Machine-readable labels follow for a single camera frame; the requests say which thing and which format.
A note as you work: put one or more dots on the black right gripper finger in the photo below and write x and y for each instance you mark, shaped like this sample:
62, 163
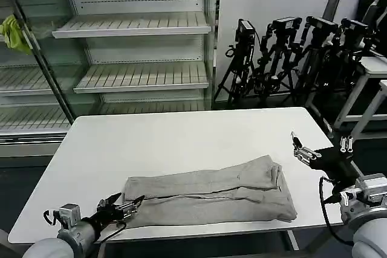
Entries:
346, 144
303, 152

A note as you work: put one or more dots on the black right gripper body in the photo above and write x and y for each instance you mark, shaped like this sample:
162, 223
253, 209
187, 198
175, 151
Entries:
335, 164

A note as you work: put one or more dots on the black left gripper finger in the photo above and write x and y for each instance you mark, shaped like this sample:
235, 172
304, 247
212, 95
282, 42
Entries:
109, 200
133, 206

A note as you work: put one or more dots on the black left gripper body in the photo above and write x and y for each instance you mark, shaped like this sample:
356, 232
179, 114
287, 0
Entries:
104, 213

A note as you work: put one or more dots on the grey printed t-shirt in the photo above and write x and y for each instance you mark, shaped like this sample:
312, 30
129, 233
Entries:
217, 191

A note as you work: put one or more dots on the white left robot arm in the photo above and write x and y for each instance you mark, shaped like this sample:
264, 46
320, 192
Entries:
72, 234

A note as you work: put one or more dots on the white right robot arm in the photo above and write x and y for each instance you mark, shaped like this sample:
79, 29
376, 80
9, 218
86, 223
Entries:
370, 209

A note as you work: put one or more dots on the white table leg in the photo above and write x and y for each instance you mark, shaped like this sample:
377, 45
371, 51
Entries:
102, 250
292, 240

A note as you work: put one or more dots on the white metal desk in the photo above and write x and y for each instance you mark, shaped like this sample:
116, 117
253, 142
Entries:
381, 92
370, 67

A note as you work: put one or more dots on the black monitor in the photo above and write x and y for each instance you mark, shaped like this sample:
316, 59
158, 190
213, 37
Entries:
375, 19

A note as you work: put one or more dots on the empty white display shelf unit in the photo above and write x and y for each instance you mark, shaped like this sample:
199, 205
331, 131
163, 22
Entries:
136, 58

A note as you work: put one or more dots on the yellow-green cloth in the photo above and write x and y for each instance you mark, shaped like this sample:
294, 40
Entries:
13, 36

